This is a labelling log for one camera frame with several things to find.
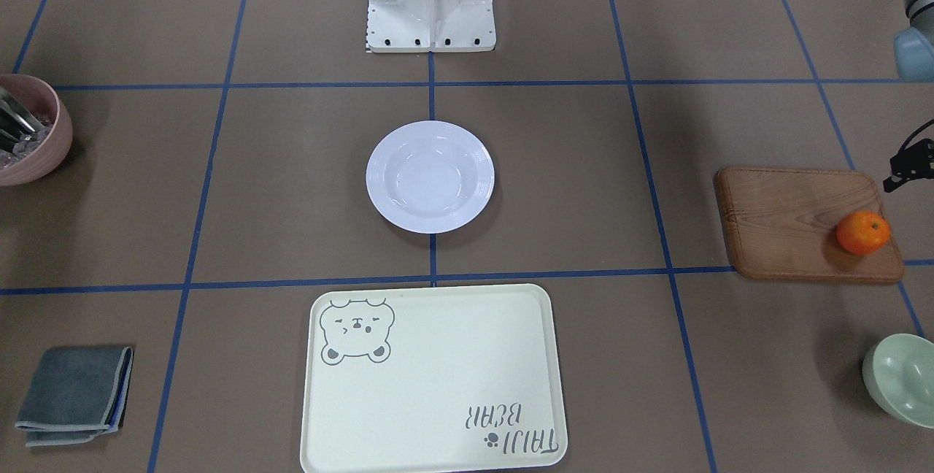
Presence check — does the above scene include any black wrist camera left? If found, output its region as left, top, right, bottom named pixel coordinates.
left=883, top=138, right=933, bottom=193

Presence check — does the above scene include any wooden tray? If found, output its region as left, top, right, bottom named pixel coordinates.
left=714, top=166, right=905, bottom=285

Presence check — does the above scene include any grey folded cloth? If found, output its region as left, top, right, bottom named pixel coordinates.
left=15, top=345, right=136, bottom=447

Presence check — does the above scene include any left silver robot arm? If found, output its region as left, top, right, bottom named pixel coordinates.
left=893, top=0, right=933, bottom=82

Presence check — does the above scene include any cream bear tray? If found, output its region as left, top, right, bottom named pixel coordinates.
left=299, top=283, right=569, bottom=472

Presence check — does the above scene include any pink bowl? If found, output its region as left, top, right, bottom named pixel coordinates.
left=1, top=74, right=73, bottom=187

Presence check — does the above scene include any white camera pillar base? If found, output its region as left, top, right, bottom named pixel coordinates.
left=365, top=0, right=497, bottom=53

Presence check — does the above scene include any orange fruit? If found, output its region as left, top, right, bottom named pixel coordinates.
left=835, top=210, right=892, bottom=255

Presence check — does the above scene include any green ceramic bowl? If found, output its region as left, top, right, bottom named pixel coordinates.
left=862, top=334, right=933, bottom=429

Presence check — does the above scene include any white plate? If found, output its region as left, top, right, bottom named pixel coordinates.
left=365, top=120, right=496, bottom=234

